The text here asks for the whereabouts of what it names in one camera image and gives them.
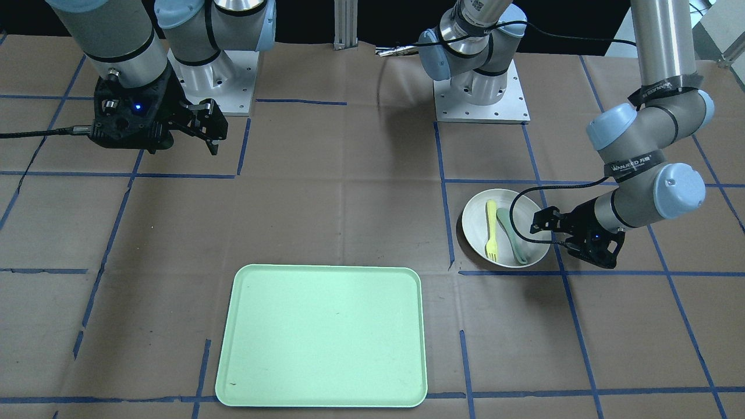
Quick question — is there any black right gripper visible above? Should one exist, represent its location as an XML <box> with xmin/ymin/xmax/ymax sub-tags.
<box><xmin>87</xmin><ymin>63</ymin><xmax>229</xmax><ymax>156</ymax></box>

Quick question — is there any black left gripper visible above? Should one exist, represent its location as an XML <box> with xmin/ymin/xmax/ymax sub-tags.
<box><xmin>530</xmin><ymin>201</ymin><xmax>626</xmax><ymax>269</ymax></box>

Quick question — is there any white round plate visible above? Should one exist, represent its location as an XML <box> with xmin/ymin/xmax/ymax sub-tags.
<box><xmin>460</xmin><ymin>189</ymin><xmax>551</xmax><ymax>268</ymax></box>

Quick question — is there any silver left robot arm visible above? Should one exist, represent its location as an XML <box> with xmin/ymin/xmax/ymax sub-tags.
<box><xmin>400</xmin><ymin>54</ymin><xmax>727</xmax><ymax>276</ymax></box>

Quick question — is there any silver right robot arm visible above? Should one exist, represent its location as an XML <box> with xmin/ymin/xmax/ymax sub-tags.
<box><xmin>49</xmin><ymin>1</ymin><xmax>276</xmax><ymax>155</ymax></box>

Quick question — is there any yellow plastic fork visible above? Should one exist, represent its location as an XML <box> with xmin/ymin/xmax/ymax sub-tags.
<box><xmin>485</xmin><ymin>200</ymin><xmax>498</xmax><ymax>262</ymax></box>

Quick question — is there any mint green plastic tray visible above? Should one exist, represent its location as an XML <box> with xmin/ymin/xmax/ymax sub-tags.
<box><xmin>215</xmin><ymin>264</ymin><xmax>428</xmax><ymax>408</ymax></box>

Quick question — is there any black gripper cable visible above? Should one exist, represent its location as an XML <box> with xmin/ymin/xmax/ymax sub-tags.
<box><xmin>510</xmin><ymin>179</ymin><xmax>612</xmax><ymax>245</ymax></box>

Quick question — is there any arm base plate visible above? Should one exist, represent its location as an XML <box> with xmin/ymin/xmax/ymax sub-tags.
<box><xmin>168</xmin><ymin>50</ymin><xmax>261</xmax><ymax>117</ymax></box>
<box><xmin>434</xmin><ymin>61</ymin><xmax>531</xmax><ymax>124</ymax></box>

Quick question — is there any aluminium frame post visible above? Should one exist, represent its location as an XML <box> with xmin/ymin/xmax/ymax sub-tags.
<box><xmin>332</xmin><ymin>0</ymin><xmax>359</xmax><ymax>51</ymax></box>

